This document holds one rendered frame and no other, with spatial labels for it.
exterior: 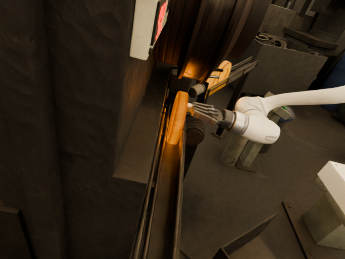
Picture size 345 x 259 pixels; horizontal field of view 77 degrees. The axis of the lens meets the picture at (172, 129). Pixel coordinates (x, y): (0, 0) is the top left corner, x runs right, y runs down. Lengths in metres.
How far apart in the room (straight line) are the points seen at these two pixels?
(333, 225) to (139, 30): 1.55
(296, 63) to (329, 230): 2.13
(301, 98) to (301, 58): 2.22
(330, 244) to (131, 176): 1.55
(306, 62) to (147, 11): 3.13
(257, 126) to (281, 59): 2.22
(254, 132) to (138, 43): 0.72
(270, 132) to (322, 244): 1.01
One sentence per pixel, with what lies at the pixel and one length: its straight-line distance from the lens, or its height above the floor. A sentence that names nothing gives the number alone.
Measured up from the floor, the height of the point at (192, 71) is 0.95.
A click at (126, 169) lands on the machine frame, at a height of 0.87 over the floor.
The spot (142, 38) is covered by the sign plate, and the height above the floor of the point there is 1.08.
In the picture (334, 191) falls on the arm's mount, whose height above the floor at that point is 0.38.
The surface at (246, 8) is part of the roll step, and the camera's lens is 0.56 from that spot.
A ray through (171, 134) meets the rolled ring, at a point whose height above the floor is 0.74.
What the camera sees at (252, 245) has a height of 0.61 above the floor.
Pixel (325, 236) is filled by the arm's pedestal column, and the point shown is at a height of 0.12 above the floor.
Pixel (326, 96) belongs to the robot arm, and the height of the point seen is 0.91.
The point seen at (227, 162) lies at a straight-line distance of 1.81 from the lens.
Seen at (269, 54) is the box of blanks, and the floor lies 0.64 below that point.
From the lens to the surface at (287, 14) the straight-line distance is 4.73.
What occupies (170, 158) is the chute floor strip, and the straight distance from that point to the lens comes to 0.73.
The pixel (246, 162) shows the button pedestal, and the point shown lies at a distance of 1.90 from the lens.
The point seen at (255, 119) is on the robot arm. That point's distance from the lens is 0.91.
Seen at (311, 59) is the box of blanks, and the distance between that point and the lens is 3.35.
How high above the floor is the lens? 1.14
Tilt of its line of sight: 35 degrees down
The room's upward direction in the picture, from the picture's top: 16 degrees clockwise
